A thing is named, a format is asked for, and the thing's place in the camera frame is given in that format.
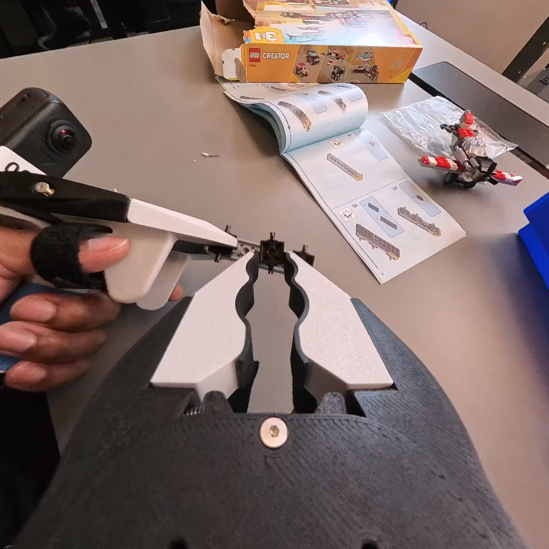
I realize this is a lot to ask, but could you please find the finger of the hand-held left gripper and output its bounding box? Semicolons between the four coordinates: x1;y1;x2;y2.
105;198;239;310

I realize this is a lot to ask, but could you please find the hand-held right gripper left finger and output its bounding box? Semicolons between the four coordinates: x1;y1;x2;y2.
149;251;261;401

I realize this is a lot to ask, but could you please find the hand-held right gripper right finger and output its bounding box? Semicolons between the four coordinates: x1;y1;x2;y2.
284;251;395;404

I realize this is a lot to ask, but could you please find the brick beam with black pins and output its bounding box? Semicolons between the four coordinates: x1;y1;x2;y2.
210;224;317;275

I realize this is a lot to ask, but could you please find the small black connector brick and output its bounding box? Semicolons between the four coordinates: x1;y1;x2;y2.
258;232;287;275

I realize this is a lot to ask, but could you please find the person's left hand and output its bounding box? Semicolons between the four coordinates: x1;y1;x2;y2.
0;225;184;393

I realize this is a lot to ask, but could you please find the pale blue instruction booklet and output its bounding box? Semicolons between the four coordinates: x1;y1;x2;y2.
216;77;468;285

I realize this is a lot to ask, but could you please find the black chair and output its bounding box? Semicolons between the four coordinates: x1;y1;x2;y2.
0;0;202;59

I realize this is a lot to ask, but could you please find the blue plastic bin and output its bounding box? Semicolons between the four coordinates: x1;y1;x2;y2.
518;195;549;292

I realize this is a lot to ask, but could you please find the red white toy plane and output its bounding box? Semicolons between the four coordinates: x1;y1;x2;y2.
419;110;524;190

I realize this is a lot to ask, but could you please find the yellow toy brick box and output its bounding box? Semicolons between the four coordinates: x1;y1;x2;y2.
200;0;424;85

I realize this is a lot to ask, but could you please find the clear plastic bag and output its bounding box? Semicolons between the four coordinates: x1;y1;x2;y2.
380;96;520;163

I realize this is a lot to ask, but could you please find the black flat panel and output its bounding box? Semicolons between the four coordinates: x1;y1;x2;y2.
411;61;549;169

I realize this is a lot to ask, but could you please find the grey side table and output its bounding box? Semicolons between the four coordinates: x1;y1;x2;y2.
395;0;549;83

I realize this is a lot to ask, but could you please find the black metal frame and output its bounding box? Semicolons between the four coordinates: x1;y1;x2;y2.
502;16;549;87

